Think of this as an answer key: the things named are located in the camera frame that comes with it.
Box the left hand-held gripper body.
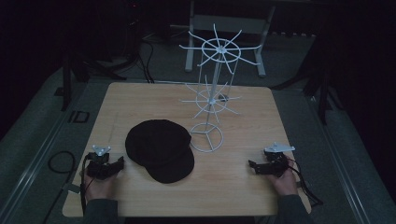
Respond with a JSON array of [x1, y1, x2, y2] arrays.
[[85, 144, 112, 180]]

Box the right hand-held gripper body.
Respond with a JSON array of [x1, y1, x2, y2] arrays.
[[262, 142, 296, 177]]

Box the black cap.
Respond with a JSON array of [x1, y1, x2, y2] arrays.
[[124, 119, 196, 185]]

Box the white wire hat rack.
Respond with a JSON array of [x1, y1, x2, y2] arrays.
[[178, 23, 263, 154]]

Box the person's right hand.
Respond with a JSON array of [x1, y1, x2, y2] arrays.
[[266, 167, 300, 197]]

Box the black tripod stand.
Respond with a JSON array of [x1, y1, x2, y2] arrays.
[[270, 66, 345, 126], [60, 52, 128, 112]]

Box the black floor cable loop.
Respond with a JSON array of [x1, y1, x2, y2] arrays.
[[41, 150, 77, 224]]

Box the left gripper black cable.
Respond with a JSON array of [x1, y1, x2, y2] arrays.
[[79, 154, 93, 217]]

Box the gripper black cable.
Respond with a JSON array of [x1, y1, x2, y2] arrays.
[[79, 154, 93, 217], [285, 156, 324, 208]]

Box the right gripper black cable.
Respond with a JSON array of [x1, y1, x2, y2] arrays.
[[285, 156, 324, 208]]

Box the black background cables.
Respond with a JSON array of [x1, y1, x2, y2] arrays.
[[135, 36, 156, 84]]

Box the white metal table frame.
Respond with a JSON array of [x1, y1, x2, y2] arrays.
[[184, 0, 277, 78]]

